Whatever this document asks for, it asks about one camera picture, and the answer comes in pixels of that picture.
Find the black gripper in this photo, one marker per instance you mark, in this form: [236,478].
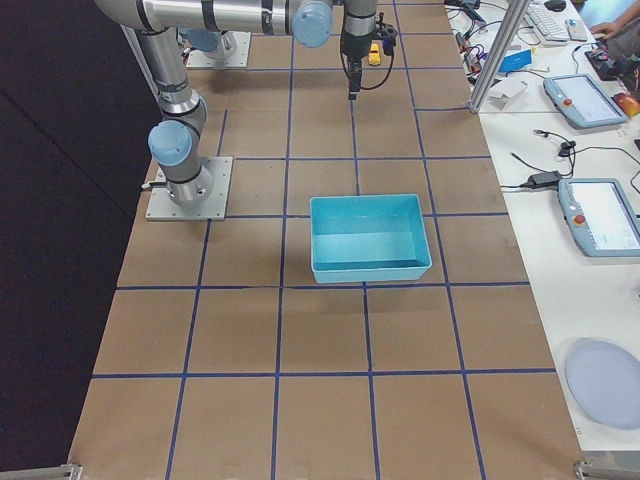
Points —
[352,48]

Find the yellow beetle toy car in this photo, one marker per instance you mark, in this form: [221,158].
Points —
[374,56]

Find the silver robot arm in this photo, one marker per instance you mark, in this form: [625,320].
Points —
[156,25]
[360,20]

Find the white folded paper box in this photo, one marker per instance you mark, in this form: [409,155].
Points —
[504,92]

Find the blue cardboard box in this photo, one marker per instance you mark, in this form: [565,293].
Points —
[515,61]

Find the light blue plastic bin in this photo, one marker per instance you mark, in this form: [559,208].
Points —
[368,238]

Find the white keyboard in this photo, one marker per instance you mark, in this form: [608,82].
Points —
[546,28]

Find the black power adapter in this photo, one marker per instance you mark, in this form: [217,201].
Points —
[543,180]

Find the far teach pendant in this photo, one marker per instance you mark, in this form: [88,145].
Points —
[583,102]

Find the teach pendant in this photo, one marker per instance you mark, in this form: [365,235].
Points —
[600,217]
[583,102]

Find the near teach pendant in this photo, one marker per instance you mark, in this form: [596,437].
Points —
[600,217]

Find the blue round plate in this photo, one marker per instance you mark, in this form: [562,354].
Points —
[604,380]

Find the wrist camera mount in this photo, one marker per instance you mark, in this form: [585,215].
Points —
[387,34]

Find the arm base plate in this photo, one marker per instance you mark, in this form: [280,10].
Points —
[204,198]
[232,52]

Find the aluminium frame post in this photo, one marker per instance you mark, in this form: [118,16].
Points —
[504,36]

